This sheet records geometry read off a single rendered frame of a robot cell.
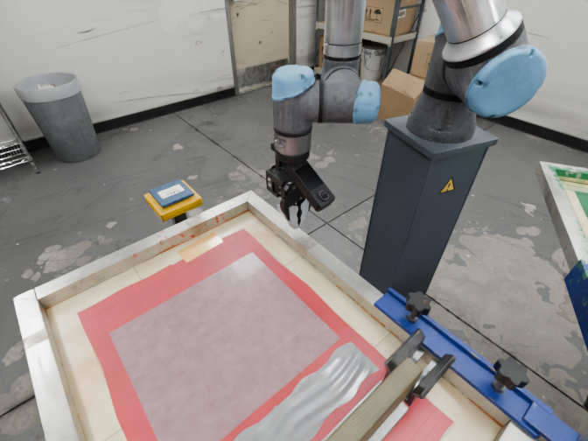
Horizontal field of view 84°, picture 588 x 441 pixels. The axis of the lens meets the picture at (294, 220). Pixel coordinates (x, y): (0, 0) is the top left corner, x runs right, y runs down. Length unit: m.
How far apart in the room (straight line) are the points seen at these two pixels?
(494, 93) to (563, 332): 1.77
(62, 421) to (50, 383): 0.07
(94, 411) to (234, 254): 0.40
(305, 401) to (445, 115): 0.63
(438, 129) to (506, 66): 0.23
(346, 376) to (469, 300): 1.56
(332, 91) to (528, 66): 0.30
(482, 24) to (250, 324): 0.64
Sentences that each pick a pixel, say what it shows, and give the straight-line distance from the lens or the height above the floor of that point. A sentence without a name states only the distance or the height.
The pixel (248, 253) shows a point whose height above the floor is 0.96.
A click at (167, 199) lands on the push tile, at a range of 1.02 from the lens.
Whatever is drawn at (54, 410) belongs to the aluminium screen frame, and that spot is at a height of 0.99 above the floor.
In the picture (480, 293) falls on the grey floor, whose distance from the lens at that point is 2.20.
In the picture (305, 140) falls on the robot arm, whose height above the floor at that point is 1.25.
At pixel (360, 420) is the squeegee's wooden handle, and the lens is 0.52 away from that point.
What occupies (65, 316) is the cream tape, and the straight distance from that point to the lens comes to 0.84.
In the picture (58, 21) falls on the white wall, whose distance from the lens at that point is 3.82.
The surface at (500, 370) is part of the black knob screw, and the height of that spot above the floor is 1.06.
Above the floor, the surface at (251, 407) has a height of 0.96.
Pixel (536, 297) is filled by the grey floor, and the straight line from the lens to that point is 2.35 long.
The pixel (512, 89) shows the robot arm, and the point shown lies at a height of 1.36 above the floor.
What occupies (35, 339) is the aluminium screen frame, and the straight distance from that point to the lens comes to 0.79.
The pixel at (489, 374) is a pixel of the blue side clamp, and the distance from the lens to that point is 0.67.
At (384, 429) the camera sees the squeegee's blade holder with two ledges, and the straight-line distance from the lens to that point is 0.59.
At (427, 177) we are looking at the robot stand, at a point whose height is 1.13.
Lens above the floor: 1.54
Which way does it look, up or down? 41 degrees down
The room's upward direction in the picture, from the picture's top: straight up
